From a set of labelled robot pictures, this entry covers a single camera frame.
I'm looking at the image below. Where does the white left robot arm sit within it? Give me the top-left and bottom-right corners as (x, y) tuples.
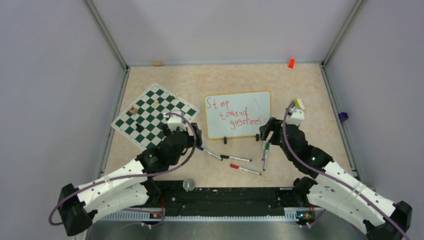
(57, 123), (202, 237)

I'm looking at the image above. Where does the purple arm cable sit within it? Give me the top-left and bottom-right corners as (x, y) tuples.
(48, 112), (198, 227)
(281, 101), (412, 240)

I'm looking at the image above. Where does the blue whiteboard marker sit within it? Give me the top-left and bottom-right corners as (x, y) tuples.
(197, 146), (223, 161)

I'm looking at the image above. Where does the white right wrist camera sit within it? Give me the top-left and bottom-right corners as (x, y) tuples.
(286, 107), (305, 127)

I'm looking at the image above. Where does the green white chessboard mat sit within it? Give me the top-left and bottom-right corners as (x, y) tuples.
(111, 83), (200, 150)

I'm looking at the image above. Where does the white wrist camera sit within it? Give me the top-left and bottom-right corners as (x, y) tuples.
(286, 107), (305, 127)
(166, 112), (187, 132)

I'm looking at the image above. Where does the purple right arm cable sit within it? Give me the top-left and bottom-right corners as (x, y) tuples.
(281, 101), (412, 240)

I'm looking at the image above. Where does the purple whiteboard marker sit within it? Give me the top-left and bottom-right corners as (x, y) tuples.
(261, 141), (267, 161)

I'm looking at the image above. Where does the yellow framed whiteboard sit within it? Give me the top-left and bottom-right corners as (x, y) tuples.
(204, 91), (272, 140)

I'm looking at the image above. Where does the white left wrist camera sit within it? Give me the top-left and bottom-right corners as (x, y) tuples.
(166, 112), (187, 132)

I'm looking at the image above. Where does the orange toy block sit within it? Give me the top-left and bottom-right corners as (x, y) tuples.
(288, 58), (296, 69)

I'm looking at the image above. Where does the black chess piece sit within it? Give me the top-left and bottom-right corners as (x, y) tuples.
(135, 123), (145, 132)

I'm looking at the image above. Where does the brown wooden chess piece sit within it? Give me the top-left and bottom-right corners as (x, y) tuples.
(128, 106), (138, 115)

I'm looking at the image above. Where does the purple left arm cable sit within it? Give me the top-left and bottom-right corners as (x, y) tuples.
(48, 112), (198, 227)

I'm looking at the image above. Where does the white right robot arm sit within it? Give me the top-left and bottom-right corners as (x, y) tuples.
(259, 117), (412, 240)

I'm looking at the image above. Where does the black whiteboard marker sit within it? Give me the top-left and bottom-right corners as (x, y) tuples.
(220, 154), (252, 162)

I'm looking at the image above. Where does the silver round knob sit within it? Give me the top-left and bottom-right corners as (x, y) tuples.
(182, 178), (196, 192)

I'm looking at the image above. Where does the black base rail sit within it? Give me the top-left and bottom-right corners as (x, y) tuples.
(143, 180), (310, 217)

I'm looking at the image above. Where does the small wooden cork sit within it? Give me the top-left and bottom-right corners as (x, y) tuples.
(152, 61), (163, 67)

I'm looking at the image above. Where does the green whiteboard marker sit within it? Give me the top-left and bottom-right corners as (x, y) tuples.
(262, 141), (270, 171)

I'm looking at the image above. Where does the purple toy block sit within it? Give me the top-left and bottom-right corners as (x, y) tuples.
(338, 112), (349, 123)

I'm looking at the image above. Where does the green white toy brick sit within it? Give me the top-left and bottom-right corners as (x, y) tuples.
(293, 98), (305, 110)

